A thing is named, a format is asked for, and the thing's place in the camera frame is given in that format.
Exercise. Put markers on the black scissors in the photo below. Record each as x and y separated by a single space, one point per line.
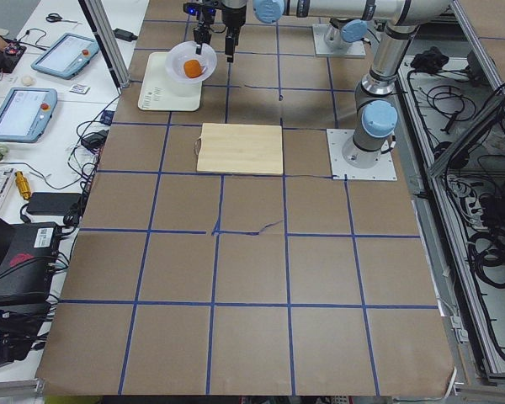
54 18

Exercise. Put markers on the blue teach pendant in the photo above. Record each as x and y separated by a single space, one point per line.
25 113
66 57

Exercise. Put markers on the small card box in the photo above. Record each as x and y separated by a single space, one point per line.
79 89

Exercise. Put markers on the light wooden cutting board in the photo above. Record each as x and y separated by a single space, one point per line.
241 149

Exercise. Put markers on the black laptop computer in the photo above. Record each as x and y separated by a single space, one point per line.
27 254

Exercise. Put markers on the cream bear tray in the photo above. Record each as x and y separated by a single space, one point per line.
160 92

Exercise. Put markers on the orange fruit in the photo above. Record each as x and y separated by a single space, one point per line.
192 68

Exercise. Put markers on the gold metal cylinder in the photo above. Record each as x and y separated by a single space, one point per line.
22 185

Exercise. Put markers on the black power adapter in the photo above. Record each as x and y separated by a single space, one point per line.
125 35

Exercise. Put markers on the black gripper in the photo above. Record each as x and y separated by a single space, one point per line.
231 18

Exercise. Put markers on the far blue teach pendant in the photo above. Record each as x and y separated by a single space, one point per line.
66 57

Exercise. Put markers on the white round plate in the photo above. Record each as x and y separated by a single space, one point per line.
186 51

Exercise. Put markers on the near blue teach pendant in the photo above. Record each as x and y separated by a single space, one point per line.
25 113

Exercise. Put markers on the aluminium frame post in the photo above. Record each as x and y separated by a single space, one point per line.
99 24

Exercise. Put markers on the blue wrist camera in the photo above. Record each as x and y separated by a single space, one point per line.
204 11

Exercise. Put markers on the black power brick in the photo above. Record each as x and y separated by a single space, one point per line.
44 203

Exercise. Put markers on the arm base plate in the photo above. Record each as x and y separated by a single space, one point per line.
356 50
350 163

